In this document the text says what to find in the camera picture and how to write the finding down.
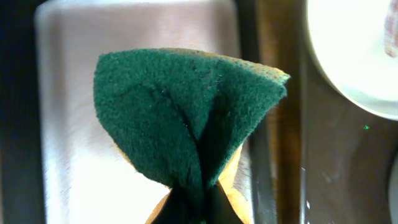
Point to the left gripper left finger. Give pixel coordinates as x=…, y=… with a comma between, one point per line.
x=180, y=207

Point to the white plate with red stain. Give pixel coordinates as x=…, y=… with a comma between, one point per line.
x=354, y=43

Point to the pale green plate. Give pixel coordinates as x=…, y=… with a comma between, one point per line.
x=393, y=192

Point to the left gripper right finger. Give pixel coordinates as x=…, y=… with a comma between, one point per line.
x=217, y=208

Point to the green and yellow sponge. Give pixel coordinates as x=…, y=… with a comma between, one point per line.
x=180, y=116

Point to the large brown serving tray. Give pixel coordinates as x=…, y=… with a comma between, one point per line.
x=347, y=155

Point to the small black tray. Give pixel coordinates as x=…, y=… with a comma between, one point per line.
x=22, y=174

